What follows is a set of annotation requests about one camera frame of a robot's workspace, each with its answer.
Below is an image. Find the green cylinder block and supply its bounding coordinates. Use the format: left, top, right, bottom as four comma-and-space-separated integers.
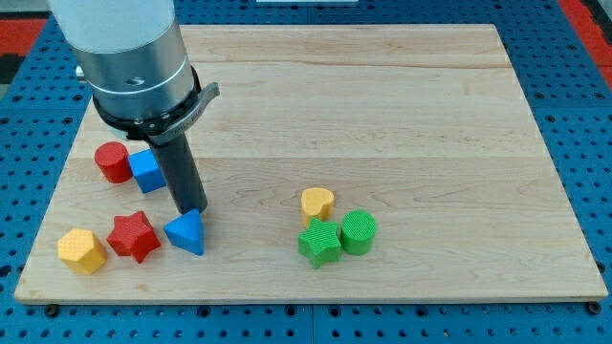
340, 210, 378, 255

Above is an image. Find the blue cube block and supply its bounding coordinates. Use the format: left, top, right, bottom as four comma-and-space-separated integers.
128, 149, 166, 194

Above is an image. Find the yellow hexagon block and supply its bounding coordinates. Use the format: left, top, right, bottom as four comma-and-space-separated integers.
57, 228, 107, 275

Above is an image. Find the red star block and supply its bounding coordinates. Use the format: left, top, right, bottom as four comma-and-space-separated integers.
106, 210, 161, 264

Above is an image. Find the yellow heart block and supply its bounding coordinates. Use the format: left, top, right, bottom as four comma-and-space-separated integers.
300, 187, 335, 227

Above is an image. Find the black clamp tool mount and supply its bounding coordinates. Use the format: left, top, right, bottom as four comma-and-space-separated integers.
93, 66, 220, 145

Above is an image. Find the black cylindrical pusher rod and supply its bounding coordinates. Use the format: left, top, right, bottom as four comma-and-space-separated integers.
150, 135, 208, 214

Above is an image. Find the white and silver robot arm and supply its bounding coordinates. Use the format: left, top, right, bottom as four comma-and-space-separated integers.
48, 0, 220, 214

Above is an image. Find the green star block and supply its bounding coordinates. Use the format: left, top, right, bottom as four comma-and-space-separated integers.
297, 217, 341, 269

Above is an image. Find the light wooden board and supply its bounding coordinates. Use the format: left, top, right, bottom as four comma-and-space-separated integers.
14, 24, 608, 305

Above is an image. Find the red cylinder block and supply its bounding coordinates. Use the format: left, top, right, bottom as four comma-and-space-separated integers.
94, 141, 133, 183

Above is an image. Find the blue triangle block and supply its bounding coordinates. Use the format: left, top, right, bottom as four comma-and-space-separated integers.
164, 209, 205, 256

